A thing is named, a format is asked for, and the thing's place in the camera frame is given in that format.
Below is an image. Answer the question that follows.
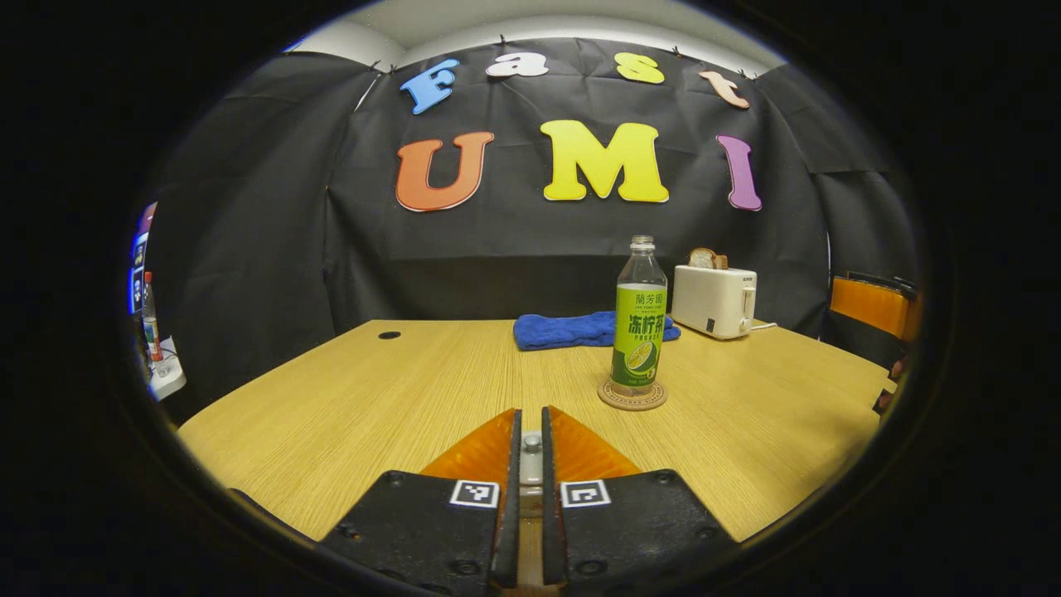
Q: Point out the white toaster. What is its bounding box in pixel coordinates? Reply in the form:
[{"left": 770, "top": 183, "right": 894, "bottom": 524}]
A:
[{"left": 671, "top": 265, "right": 758, "bottom": 341}]

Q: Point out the white teacup lid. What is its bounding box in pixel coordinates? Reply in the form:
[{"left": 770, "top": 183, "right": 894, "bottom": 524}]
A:
[{"left": 521, "top": 431, "right": 545, "bottom": 486}]

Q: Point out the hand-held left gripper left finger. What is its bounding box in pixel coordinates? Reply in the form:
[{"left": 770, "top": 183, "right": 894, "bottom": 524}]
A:
[{"left": 317, "top": 408, "right": 523, "bottom": 595}]

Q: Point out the computer monitor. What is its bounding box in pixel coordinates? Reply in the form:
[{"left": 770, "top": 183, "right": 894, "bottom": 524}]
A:
[{"left": 128, "top": 203, "right": 158, "bottom": 316}]

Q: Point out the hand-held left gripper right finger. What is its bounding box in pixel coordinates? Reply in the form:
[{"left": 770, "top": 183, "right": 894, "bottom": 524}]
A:
[{"left": 541, "top": 405, "right": 740, "bottom": 595}]

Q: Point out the white side table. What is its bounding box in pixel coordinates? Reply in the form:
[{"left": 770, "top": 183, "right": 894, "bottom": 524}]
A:
[{"left": 145, "top": 336, "right": 187, "bottom": 402}]

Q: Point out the green label water bottle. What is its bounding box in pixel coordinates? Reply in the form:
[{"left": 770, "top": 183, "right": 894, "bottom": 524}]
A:
[{"left": 611, "top": 235, "right": 669, "bottom": 397}]

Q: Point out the black backdrop cloth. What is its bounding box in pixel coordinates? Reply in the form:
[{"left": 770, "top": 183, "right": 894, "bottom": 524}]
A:
[{"left": 141, "top": 37, "right": 921, "bottom": 415}]

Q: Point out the red cap plastic bottle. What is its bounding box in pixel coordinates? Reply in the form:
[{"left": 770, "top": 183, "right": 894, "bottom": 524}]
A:
[{"left": 143, "top": 272, "right": 164, "bottom": 363}]

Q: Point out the blue towel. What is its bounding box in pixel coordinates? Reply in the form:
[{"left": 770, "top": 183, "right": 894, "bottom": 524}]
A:
[{"left": 513, "top": 311, "right": 682, "bottom": 352}]

